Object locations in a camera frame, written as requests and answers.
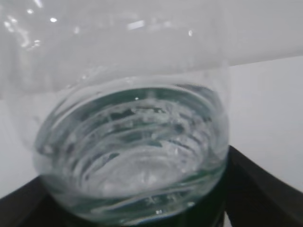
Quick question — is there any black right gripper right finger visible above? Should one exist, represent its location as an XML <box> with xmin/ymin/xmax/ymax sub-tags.
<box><xmin>226</xmin><ymin>147</ymin><xmax>303</xmax><ymax>227</ymax></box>

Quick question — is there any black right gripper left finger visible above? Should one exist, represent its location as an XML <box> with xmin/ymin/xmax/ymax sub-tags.
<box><xmin>0</xmin><ymin>175</ymin><xmax>79</xmax><ymax>227</ymax></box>

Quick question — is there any clear water bottle green label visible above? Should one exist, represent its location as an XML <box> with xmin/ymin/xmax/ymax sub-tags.
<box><xmin>0</xmin><ymin>0</ymin><xmax>229</xmax><ymax>227</ymax></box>

